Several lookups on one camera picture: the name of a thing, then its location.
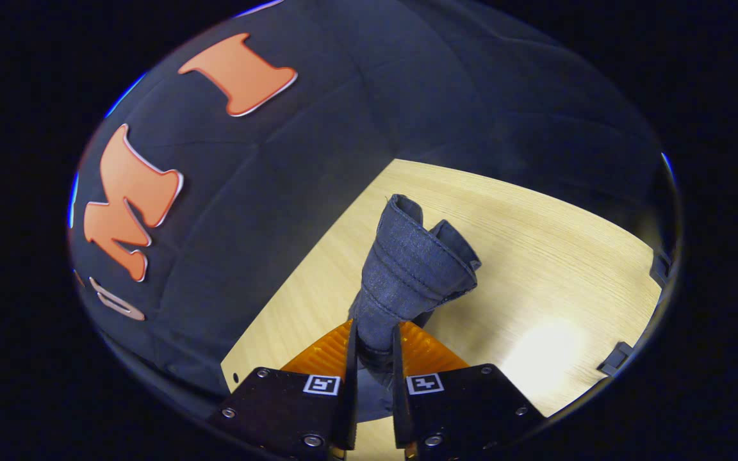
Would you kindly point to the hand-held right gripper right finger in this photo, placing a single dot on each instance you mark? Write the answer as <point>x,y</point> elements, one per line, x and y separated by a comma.
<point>401,410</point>

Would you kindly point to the dark grey jeans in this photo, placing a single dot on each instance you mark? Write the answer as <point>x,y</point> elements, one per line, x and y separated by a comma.
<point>407,275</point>

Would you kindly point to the black table edge bracket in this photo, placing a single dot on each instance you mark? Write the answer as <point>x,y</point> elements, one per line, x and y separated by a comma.
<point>615,360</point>
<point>660,269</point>

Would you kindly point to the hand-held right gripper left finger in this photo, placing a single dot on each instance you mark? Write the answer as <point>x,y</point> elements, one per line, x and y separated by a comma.
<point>350,410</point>

